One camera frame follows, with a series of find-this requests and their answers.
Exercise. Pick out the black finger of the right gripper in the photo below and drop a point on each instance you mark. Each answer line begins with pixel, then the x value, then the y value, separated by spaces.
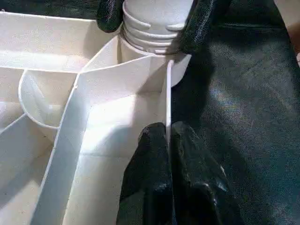
pixel 109 16
pixel 199 28

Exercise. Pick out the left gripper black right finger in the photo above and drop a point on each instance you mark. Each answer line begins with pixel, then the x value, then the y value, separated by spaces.
pixel 197 185

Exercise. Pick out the black mat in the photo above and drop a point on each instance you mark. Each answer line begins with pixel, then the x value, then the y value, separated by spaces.
pixel 253 117

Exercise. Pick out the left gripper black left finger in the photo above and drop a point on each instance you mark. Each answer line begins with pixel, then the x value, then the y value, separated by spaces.
pixel 150 180

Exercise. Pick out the white plastic table leg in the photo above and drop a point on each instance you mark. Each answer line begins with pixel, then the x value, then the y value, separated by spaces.
pixel 157 14

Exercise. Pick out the white plastic table top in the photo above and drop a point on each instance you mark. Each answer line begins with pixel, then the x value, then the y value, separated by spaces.
pixel 105 98

